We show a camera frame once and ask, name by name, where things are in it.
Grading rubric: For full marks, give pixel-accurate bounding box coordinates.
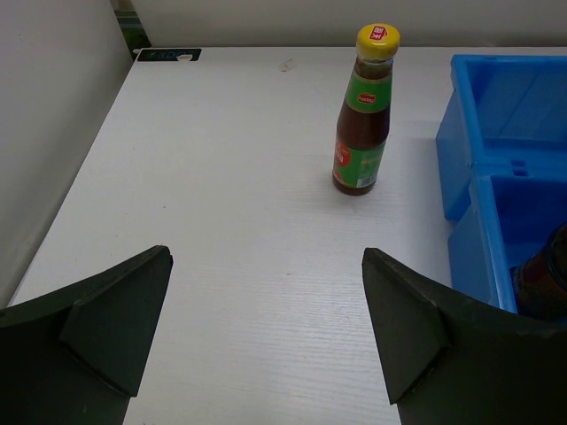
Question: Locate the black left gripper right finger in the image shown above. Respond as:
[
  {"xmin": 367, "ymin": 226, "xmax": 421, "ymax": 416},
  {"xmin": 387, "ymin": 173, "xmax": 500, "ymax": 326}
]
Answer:
[{"xmin": 362, "ymin": 248, "xmax": 566, "ymax": 424}]

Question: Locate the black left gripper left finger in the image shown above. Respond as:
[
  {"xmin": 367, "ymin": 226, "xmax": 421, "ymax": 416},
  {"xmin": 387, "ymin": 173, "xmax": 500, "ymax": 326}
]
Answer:
[{"xmin": 1, "ymin": 245, "xmax": 172, "ymax": 424}]

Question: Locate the red lid jar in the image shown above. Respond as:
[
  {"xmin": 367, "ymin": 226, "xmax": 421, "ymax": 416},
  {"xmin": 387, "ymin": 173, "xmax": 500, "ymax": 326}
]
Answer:
[{"xmin": 512, "ymin": 223, "xmax": 566, "ymax": 323}]

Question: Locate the yellow cap sauce bottle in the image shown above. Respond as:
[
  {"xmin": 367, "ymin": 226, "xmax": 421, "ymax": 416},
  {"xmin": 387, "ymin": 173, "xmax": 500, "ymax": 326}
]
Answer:
[{"xmin": 332, "ymin": 23, "xmax": 400, "ymax": 196}]

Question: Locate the blue three-compartment bin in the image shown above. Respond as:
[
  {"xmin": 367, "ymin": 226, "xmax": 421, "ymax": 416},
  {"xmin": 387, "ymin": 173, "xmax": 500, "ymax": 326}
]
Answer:
[{"xmin": 436, "ymin": 55, "xmax": 566, "ymax": 312}]

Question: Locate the black corner label left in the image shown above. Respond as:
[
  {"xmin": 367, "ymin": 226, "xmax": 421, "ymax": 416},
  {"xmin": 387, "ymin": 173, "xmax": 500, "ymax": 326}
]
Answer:
[{"xmin": 136, "ymin": 48, "xmax": 202, "ymax": 63}]

